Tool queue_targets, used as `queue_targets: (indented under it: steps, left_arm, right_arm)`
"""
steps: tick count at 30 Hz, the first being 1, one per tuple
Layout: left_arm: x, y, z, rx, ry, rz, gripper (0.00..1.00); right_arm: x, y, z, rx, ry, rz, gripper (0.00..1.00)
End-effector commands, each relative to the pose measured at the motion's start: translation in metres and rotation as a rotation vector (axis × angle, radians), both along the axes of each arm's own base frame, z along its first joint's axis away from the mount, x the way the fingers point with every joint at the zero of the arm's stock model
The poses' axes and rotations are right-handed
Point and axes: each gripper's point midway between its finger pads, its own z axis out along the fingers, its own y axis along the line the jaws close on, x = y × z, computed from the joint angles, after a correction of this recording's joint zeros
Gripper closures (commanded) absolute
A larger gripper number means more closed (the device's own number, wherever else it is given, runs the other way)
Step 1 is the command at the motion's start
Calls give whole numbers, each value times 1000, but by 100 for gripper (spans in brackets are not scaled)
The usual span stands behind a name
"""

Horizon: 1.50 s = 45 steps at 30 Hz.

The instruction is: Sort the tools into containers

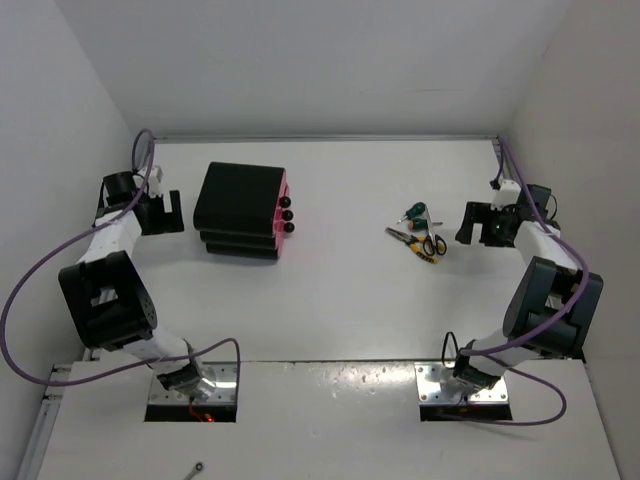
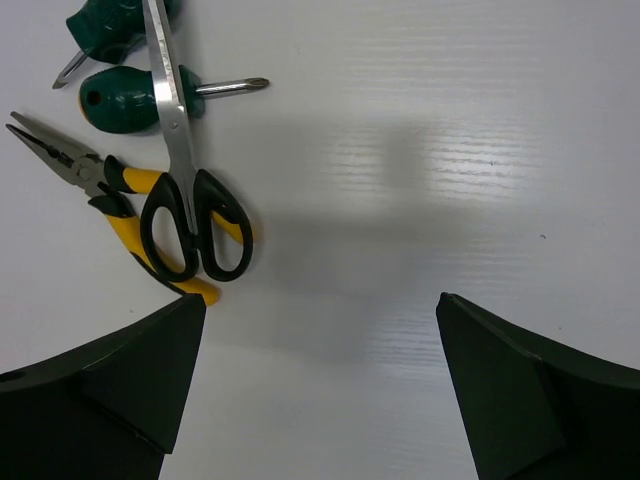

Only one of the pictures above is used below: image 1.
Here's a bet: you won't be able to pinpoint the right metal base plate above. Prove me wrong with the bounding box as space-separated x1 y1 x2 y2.
414 361 509 407

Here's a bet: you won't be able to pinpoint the black drawer cabinet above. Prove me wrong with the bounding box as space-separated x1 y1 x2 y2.
193 162 286 260

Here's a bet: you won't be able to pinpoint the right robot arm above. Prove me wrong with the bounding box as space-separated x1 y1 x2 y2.
441 179 604 400

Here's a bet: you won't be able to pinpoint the orange green screwdriver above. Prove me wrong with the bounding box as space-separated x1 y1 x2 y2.
408 217 443 231

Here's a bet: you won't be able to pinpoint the black yellow scissors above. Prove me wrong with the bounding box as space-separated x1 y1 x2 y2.
422 208 447 257

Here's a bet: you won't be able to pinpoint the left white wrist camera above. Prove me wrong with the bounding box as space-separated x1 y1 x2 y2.
137 166 163 198

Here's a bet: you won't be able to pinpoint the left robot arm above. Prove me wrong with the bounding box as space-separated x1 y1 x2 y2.
58 167 215 401

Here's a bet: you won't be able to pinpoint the metal base plate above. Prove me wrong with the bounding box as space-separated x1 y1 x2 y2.
148 362 238 407
414 361 509 407

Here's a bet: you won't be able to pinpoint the yellow black pliers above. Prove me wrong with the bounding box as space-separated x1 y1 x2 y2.
385 227 438 264

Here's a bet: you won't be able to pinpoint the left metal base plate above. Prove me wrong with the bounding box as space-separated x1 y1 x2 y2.
148 362 238 407

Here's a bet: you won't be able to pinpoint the red wire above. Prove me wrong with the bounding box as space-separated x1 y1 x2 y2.
187 397 217 424

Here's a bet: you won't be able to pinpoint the small metal wrench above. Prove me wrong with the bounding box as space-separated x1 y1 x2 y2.
184 462 204 480

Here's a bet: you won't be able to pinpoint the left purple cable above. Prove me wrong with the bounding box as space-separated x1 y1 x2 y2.
0 128 241 401

